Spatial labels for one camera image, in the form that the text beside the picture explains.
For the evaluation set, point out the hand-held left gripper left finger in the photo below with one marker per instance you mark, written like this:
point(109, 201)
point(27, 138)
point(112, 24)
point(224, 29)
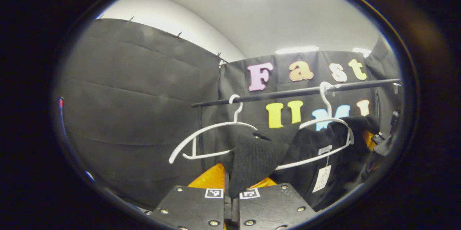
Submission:
point(191, 208)

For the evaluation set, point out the black metal clothes rack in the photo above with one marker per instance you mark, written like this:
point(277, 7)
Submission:
point(288, 93)

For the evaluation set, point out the small ceiling light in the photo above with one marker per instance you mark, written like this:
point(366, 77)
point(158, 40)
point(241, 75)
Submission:
point(362, 52)

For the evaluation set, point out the black backdrop cloth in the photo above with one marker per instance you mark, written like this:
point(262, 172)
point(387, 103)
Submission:
point(126, 114)

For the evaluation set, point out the long ceiling light strip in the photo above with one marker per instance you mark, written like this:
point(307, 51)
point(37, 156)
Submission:
point(297, 50)

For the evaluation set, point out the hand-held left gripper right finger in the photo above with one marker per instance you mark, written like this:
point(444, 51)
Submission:
point(273, 208)

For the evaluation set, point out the black jacket with tag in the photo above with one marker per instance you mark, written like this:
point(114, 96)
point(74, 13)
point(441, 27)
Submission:
point(252, 158)

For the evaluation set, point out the white clothes hanger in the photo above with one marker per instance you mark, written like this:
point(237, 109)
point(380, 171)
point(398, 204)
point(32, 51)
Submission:
point(327, 107)
point(216, 126)

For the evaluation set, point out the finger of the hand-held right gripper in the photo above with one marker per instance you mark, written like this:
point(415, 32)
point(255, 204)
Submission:
point(368, 140)

